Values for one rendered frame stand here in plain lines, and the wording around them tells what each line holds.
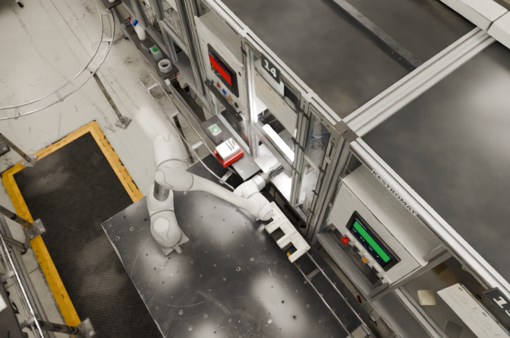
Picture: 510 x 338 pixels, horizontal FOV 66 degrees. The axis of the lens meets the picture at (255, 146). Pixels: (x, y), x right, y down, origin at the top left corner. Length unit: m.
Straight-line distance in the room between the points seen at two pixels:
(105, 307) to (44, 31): 3.23
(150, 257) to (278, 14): 1.73
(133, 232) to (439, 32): 2.14
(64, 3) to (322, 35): 4.23
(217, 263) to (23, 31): 3.79
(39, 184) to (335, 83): 3.11
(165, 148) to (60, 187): 2.05
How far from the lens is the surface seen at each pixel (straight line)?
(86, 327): 3.49
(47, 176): 4.07
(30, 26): 5.44
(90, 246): 3.63
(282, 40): 1.68
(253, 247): 2.62
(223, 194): 2.16
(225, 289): 2.58
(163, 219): 2.47
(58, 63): 4.86
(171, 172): 1.96
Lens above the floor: 3.22
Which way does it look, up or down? 61 degrees down
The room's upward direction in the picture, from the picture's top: 4 degrees counter-clockwise
